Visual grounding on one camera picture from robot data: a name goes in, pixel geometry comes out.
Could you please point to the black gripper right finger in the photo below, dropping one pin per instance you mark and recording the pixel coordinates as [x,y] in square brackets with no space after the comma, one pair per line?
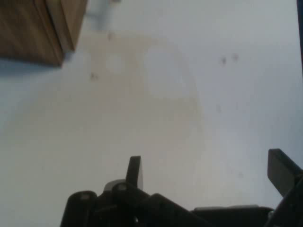
[280,170]

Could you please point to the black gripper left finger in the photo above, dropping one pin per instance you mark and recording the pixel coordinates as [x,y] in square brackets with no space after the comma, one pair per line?
[134,172]

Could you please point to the brown wooden drawer box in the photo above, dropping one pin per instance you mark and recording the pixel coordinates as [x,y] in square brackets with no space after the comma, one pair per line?
[35,28]

